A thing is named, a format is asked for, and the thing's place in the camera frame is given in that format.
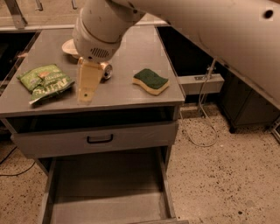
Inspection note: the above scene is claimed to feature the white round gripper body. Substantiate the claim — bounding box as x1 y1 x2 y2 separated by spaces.
73 8 123 62

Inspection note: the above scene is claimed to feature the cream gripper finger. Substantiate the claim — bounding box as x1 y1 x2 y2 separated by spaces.
77 57 102 105

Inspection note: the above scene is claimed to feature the green jalapeno chip bag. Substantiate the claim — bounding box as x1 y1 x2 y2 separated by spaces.
17 64 74 105

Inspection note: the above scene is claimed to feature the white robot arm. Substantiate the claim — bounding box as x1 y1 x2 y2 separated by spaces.
73 0 280 109

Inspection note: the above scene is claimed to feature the grey drawer cabinet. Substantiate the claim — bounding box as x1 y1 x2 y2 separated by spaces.
0 25 184 224

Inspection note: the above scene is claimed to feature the grey upper drawer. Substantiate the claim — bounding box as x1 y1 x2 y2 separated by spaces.
11 122 178 158

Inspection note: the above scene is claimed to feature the open grey lower drawer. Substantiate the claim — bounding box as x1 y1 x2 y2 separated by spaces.
38 147 189 224

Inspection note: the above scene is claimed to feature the crushed gold soda can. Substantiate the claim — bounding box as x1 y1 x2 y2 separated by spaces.
101 62 113 80

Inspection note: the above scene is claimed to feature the white paper bowl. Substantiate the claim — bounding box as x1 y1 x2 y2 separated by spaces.
61 39 80 59

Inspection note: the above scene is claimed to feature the green and yellow sponge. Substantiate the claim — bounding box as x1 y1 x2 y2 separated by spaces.
132 68 170 95

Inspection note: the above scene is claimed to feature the black side cabinet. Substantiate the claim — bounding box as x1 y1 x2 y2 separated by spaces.
219 71 280 133

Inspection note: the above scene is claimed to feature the black drawer handle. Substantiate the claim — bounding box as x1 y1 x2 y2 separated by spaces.
87 134 114 144

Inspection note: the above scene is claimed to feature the metal frame rail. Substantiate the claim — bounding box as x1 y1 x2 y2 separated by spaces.
0 0 86 32

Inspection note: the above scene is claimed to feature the grey metal bracket block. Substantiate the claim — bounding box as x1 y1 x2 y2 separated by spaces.
178 73 224 95

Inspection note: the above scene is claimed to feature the black floor cable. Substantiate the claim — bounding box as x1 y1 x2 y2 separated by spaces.
0 146 36 178

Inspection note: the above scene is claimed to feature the white cable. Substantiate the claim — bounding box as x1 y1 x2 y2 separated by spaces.
178 58 219 148

